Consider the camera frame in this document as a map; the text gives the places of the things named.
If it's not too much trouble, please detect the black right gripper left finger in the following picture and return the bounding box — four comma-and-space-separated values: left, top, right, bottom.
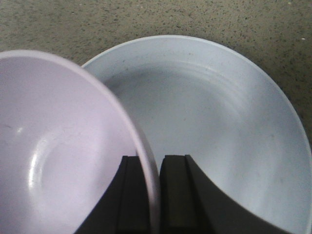
75, 156, 150, 234

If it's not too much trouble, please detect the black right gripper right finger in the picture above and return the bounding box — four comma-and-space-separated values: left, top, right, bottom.
160, 155, 286, 234

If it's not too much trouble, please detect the purple plastic bowl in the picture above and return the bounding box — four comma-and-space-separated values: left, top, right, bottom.
0, 50, 160, 234

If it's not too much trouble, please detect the light blue plastic plate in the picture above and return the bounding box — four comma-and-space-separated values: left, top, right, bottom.
83, 35, 312, 234

